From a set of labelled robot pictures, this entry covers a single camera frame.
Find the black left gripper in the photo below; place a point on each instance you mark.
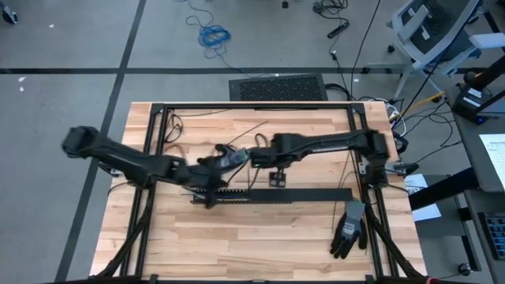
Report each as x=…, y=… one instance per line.
x=205, y=175

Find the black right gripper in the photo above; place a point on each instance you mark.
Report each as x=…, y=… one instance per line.
x=268, y=158

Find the black duct cover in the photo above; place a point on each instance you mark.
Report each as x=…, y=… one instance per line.
x=315, y=195

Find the grey black work glove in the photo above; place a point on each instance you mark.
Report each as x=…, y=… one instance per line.
x=351, y=230

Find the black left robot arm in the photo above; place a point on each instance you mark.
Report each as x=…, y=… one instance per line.
x=118, y=155

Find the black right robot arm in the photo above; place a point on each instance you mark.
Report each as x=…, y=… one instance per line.
x=327, y=144

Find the grey glove with green cuff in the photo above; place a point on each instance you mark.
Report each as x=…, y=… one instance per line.
x=230, y=155

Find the black zip tie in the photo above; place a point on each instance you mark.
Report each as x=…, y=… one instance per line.
x=344, y=173
x=248, y=132

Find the black perforated floor grate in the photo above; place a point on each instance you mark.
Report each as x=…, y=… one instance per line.
x=276, y=88

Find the white power strip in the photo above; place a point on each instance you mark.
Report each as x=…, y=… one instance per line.
x=393, y=112

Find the white paper sheet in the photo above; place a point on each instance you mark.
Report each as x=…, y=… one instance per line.
x=428, y=213

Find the black power strip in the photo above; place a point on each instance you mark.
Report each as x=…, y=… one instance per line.
x=338, y=30

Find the black desk beam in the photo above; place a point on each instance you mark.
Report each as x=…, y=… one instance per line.
x=442, y=189

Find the small black floor plug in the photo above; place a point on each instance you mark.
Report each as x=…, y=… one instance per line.
x=285, y=4

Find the grey desk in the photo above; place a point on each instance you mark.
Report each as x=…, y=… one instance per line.
x=469, y=154

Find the black box with blue light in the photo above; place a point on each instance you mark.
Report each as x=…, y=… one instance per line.
x=469, y=104

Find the black caster wheel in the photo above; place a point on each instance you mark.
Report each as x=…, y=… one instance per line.
x=464, y=269
x=10, y=16

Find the grey office chair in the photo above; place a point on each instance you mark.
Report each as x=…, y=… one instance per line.
x=430, y=27

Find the white lit laptop screen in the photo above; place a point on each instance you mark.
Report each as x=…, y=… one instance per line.
x=495, y=161

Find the black keyboard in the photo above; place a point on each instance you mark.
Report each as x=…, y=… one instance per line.
x=495, y=236

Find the grey metal bracket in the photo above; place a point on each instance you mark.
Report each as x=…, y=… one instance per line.
x=363, y=169

